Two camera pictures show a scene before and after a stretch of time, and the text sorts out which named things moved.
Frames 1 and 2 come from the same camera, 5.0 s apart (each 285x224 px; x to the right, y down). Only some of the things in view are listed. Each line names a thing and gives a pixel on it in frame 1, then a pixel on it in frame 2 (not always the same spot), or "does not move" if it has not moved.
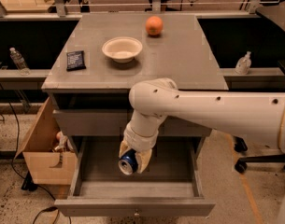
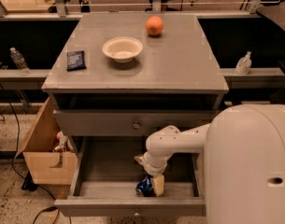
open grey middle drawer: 172,185 does not move
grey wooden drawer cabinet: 100,59 does not move
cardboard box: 49,154 does not move
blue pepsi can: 128,162 to 146,187
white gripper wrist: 138,140 to 153,170
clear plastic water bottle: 20,62 does not move
